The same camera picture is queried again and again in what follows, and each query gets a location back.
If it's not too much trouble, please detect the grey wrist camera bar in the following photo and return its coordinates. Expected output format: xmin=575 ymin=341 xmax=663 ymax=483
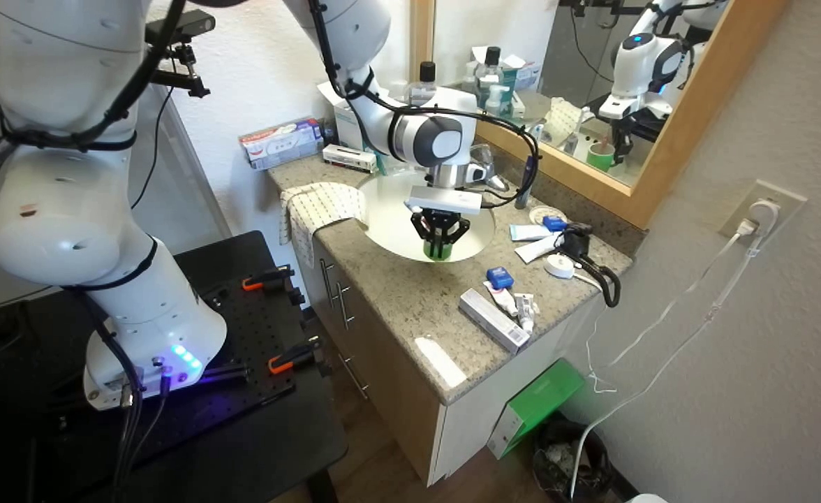
xmin=406 ymin=186 xmax=485 ymax=215

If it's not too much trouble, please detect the orange black clamp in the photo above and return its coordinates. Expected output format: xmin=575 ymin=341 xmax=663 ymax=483
xmin=264 ymin=335 xmax=326 ymax=380
xmin=240 ymin=265 xmax=292 ymax=296

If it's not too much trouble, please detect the black robot table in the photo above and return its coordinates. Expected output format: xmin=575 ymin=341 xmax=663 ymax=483
xmin=0 ymin=229 xmax=351 ymax=503

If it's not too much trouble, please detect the thin white cable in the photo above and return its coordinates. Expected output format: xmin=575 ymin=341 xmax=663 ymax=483
xmin=582 ymin=222 xmax=750 ymax=395

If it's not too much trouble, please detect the white wall outlet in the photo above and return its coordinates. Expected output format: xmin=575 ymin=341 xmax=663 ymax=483
xmin=718 ymin=177 xmax=810 ymax=246

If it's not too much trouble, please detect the green cardboard box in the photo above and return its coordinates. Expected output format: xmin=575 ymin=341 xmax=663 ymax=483
xmin=487 ymin=359 xmax=588 ymax=460

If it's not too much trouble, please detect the white round container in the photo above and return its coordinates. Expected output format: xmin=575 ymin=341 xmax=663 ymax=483
xmin=541 ymin=251 xmax=581 ymax=284

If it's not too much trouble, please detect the black camera cable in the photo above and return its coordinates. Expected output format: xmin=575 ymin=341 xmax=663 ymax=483
xmin=126 ymin=84 xmax=175 ymax=215

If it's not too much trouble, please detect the black exterior camera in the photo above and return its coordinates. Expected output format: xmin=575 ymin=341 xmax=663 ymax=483
xmin=141 ymin=10 xmax=217 ymax=49

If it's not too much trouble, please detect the white folded towel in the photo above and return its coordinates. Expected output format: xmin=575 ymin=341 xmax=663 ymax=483
xmin=281 ymin=180 xmax=367 ymax=246

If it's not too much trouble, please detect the white tube blue cap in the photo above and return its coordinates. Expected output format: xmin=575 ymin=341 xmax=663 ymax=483
xmin=506 ymin=212 xmax=573 ymax=246

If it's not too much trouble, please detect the wooden framed mirror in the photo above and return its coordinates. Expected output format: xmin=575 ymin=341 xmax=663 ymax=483
xmin=406 ymin=0 xmax=790 ymax=233

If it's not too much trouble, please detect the white lying tube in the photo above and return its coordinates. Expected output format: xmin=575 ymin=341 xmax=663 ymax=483
xmin=317 ymin=144 xmax=380 ymax=177

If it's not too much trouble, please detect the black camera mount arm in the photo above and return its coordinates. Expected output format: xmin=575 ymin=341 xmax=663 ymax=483
xmin=141 ymin=40 xmax=215 ymax=101

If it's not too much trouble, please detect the black base cable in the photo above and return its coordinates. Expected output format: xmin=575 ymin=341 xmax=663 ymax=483
xmin=91 ymin=305 xmax=175 ymax=503

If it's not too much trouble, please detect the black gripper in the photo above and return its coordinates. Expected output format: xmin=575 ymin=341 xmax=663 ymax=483
xmin=406 ymin=207 xmax=474 ymax=258

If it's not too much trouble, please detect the black hair trimmer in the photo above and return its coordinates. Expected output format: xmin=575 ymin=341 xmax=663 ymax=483
xmin=557 ymin=228 xmax=622 ymax=312

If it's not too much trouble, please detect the wooden vanity cabinet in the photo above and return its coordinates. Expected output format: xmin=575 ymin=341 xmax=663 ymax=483
xmin=307 ymin=233 xmax=582 ymax=490

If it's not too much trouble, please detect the blue mouthwash bottle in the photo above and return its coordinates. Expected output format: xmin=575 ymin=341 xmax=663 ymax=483
xmin=406 ymin=59 xmax=447 ymax=108

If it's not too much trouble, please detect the black trash bin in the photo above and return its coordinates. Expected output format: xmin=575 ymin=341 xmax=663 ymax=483
xmin=520 ymin=418 xmax=638 ymax=503

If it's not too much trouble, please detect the white flat squeeze tube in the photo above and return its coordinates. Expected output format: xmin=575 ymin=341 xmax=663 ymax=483
xmin=514 ymin=233 xmax=567 ymax=268

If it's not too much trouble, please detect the white sink basin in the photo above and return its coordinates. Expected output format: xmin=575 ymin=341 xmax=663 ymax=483
xmin=363 ymin=175 xmax=487 ymax=268

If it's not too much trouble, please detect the crumpled white toothpaste tube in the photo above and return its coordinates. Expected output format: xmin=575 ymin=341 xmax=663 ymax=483
xmin=485 ymin=278 xmax=541 ymax=334

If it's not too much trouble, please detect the white toothpaste box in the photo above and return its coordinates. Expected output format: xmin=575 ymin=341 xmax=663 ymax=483
xmin=455 ymin=288 xmax=534 ymax=356

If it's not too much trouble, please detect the blue electric toothbrush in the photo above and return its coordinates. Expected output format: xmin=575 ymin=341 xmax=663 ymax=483
xmin=514 ymin=137 xmax=545 ymax=212

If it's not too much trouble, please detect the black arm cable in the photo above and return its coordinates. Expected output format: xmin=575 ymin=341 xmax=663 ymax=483
xmin=303 ymin=0 xmax=545 ymax=204

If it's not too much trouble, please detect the white charger plug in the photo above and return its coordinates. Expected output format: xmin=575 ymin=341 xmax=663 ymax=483
xmin=743 ymin=197 xmax=782 ymax=237

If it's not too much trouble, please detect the white tissue box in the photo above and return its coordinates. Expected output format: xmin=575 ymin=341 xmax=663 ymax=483
xmin=236 ymin=119 xmax=323 ymax=175

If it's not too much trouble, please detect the white charger cable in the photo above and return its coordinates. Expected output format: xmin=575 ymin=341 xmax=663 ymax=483
xmin=564 ymin=228 xmax=767 ymax=503

